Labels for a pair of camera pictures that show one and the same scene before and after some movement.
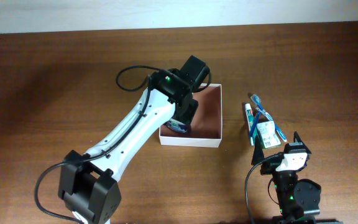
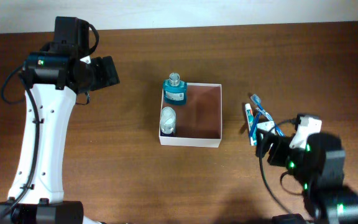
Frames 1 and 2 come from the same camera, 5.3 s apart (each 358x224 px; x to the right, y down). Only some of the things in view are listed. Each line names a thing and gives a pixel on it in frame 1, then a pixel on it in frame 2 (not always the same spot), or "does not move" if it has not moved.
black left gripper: x=189 y=114 -> x=104 y=78
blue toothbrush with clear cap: x=257 y=99 does not move
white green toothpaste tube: x=250 y=122 does not move
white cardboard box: x=206 y=129 does not move
